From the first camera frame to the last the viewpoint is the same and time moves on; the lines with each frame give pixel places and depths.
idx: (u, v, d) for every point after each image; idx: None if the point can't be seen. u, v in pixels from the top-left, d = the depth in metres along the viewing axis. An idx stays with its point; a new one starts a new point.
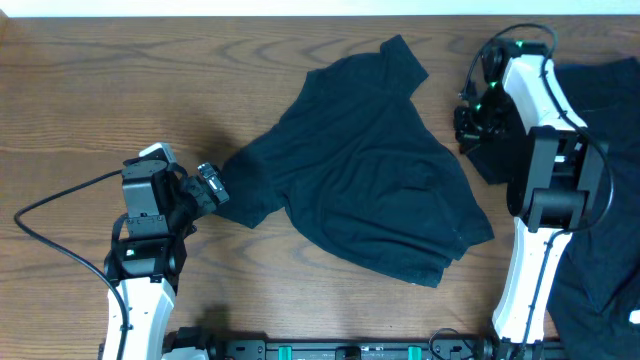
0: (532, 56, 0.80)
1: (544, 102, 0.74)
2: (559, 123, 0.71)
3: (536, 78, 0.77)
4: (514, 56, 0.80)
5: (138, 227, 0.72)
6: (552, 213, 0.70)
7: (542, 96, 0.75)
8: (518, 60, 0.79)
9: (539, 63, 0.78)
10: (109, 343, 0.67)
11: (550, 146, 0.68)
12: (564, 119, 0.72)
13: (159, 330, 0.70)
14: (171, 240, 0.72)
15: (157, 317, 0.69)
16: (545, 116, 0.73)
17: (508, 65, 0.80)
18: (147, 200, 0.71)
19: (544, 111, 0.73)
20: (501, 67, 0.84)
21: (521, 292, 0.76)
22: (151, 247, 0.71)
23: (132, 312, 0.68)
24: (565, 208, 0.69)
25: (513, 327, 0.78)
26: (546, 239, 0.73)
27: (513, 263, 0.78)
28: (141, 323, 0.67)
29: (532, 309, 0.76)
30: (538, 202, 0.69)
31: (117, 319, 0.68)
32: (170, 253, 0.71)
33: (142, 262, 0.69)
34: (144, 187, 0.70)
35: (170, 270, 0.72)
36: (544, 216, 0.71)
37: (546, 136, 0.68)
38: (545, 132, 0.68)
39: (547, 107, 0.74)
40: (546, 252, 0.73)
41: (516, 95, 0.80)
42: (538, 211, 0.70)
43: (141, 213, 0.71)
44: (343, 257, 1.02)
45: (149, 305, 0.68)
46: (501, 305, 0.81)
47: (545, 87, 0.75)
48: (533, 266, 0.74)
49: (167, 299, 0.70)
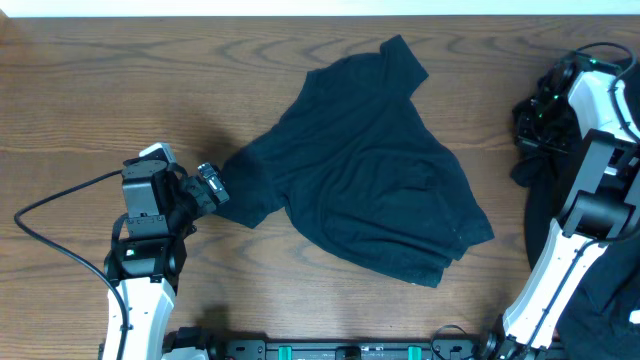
0: (601, 72, 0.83)
1: (607, 113, 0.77)
2: (619, 133, 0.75)
3: (604, 91, 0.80)
4: (584, 70, 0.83)
5: (138, 227, 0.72)
6: (590, 219, 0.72)
7: (606, 107, 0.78)
8: (589, 73, 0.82)
9: (609, 79, 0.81)
10: (109, 343, 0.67)
11: (604, 149, 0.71)
12: (625, 131, 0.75)
13: (159, 330, 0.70)
14: (172, 241, 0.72)
15: (158, 317, 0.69)
16: (606, 125, 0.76)
17: (578, 78, 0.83)
18: (147, 200, 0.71)
19: (606, 120, 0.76)
20: (570, 81, 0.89)
21: (537, 295, 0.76)
22: (150, 247, 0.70)
23: (132, 312, 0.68)
24: (604, 218, 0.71)
25: (522, 329, 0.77)
26: (577, 248, 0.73)
27: (537, 268, 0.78)
28: (141, 323, 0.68)
29: (546, 313, 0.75)
30: (578, 205, 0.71)
31: (117, 319, 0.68)
32: (170, 253, 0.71)
33: (142, 262, 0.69)
34: (144, 187, 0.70)
35: (170, 270, 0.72)
36: (581, 222, 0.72)
37: (603, 139, 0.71)
38: (602, 135, 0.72)
39: (609, 117, 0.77)
40: (574, 260, 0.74)
41: (579, 105, 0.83)
42: (575, 216, 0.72)
43: (141, 213, 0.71)
44: (343, 257, 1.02)
45: (149, 305, 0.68)
46: (515, 304, 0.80)
47: (611, 100, 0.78)
48: (557, 271, 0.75)
49: (167, 299, 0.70)
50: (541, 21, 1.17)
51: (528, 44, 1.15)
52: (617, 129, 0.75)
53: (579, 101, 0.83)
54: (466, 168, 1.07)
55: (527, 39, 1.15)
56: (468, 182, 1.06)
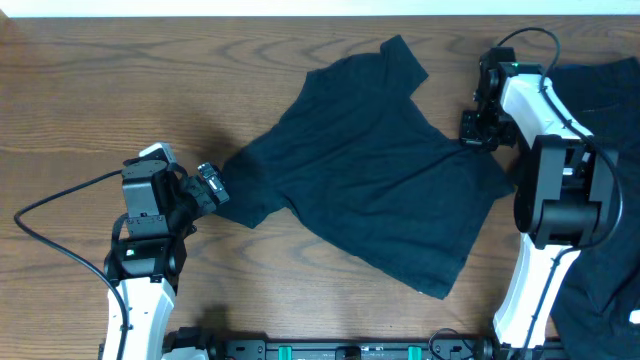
0: (529, 77, 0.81)
1: (547, 114, 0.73)
2: (563, 132, 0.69)
3: (536, 95, 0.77)
4: (511, 76, 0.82)
5: (138, 227, 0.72)
6: (562, 228, 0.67)
7: (543, 108, 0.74)
8: (516, 79, 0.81)
9: (538, 82, 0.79)
10: (109, 342, 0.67)
11: (557, 157, 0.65)
12: (568, 129, 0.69)
13: (159, 329, 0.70)
14: (171, 241, 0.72)
15: (158, 317, 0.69)
16: (549, 127, 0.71)
17: (506, 84, 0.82)
18: (147, 200, 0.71)
19: (547, 122, 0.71)
20: (499, 89, 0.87)
21: (525, 304, 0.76)
22: (151, 247, 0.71)
23: (132, 312, 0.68)
24: (576, 222, 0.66)
25: (514, 335, 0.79)
26: (553, 256, 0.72)
27: (519, 273, 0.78)
28: (141, 324, 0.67)
29: (535, 319, 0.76)
30: (546, 215, 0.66)
31: (117, 319, 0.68)
32: (170, 253, 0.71)
33: (142, 262, 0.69)
34: (144, 187, 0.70)
35: (170, 270, 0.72)
36: (553, 233, 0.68)
37: (554, 144, 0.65)
38: (552, 142, 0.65)
39: (550, 119, 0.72)
40: (552, 269, 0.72)
41: (517, 114, 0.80)
42: (546, 226, 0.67)
43: (141, 212, 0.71)
44: (355, 254, 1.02)
45: (149, 305, 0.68)
46: (504, 308, 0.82)
47: (546, 101, 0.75)
48: (538, 278, 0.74)
49: (167, 299, 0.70)
50: (543, 20, 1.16)
51: (528, 44, 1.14)
52: (560, 128, 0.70)
53: (517, 110, 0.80)
54: (485, 183, 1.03)
55: (527, 38, 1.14)
56: (477, 184, 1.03)
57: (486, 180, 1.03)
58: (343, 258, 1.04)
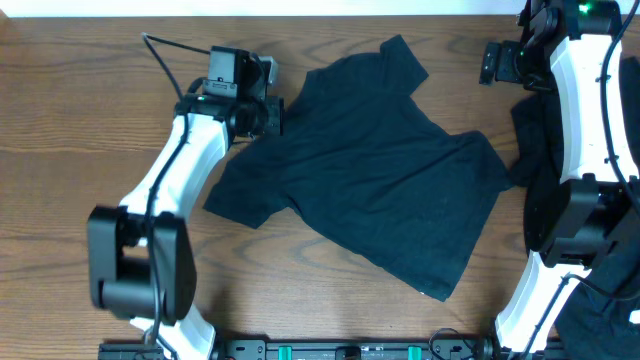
0: (596, 46, 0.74)
1: (593, 130, 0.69)
2: (603, 169, 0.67)
3: (592, 83, 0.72)
4: (571, 38, 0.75)
5: (213, 87, 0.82)
6: (574, 252, 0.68)
7: (593, 111, 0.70)
8: (578, 45, 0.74)
9: (602, 55, 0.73)
10: (166, 150, 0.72)
11: (585, 200, 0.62)
12: (611, 165, 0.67)
13: (205, 164, 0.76)
14: (235, 104, 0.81)
15: (208, 151, 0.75)
16: (591, 145, 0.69)
17: (563, 46, 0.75)
18: (226, 66, 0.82)
19: (592, 144, 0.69)
20: (553, 32, 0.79)
21: (529, 314, 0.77)
22: (219, 101, 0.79)
23: (190, 135, 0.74)
24: (589, 249, 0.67)
25: (515, 340, 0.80)
26: (562, 274, 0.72)
27: (525, 284, 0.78)
28: (197, 140, 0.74)
29: (538, 329, 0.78)
30: (559, 243, 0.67)
31: (176, 137, 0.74)
32: (232, 113, 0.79)
33: (209, 107, 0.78)
34: (227, 56, 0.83)
35: (230, 128, 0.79)
36: (563, 255, 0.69)
37: (584, 188, 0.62)
38: (582, 186, 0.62)
39: (594, 141, 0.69)
40: (560, 286, 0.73)
41: (562, 80, 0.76)
42: (556, 251, 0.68)
43: (219, 77, 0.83)
44: (357, 252, 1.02)
45: (206, 135, 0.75)
46: (507, 314, 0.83)
47: (599, 97, 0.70)
48: (544, 293, 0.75)
49: (220, 142, 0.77)
50: None
51: None
52: (603, 161, 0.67)
53: (563, 77, 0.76)
54: (485, 182, 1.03)
55: None
56: (479, 182, 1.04)
57: (486, 179, 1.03)
58: (343, 258, 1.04)
